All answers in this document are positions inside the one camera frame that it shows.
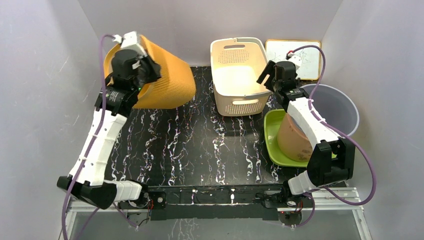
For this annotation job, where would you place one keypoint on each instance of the green plastic tray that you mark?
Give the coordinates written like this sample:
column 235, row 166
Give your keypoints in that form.
column 273, row 139

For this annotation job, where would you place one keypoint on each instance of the small whiteboard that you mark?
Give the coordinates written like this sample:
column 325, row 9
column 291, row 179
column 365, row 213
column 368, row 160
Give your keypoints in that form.
column 276, row 51

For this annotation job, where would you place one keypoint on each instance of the cream perforated basket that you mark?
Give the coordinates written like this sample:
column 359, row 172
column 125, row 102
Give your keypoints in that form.
column 236, row 63

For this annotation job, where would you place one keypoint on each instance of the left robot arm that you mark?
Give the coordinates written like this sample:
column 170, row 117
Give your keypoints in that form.
column 119, row 93

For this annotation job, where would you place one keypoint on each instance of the orange mesh basket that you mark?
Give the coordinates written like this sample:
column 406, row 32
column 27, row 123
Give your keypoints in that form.
column 176, row 86

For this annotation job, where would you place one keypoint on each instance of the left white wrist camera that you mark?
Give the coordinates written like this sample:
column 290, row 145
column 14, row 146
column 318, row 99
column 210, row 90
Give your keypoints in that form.
column 132, row 41

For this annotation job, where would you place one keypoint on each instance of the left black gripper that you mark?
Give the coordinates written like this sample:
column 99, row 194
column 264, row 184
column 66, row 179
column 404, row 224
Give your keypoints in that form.
column 154, row 68

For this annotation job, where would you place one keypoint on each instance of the aluminium rail frame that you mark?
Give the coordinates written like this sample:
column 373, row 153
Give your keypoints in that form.
column 338, row 198

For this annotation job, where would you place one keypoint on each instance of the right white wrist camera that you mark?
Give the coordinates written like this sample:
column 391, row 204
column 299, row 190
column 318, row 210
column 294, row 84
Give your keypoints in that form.
column 295, row 59

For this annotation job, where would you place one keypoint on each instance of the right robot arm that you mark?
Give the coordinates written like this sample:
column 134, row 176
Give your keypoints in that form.
column 332, row 158

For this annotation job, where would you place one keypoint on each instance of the grey and tan bucket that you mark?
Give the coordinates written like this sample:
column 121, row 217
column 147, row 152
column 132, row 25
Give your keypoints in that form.
column 334, row 106

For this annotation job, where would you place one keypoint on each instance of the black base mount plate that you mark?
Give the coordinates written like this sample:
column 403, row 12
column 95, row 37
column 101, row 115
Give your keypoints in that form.
column 263, row 201

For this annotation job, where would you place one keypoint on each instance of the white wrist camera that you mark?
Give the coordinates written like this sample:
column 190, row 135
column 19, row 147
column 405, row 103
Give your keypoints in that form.
column 295, row 59
column 132, row 41

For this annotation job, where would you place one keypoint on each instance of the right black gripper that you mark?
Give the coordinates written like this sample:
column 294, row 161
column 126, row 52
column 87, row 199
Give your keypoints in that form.
column 270, row 70

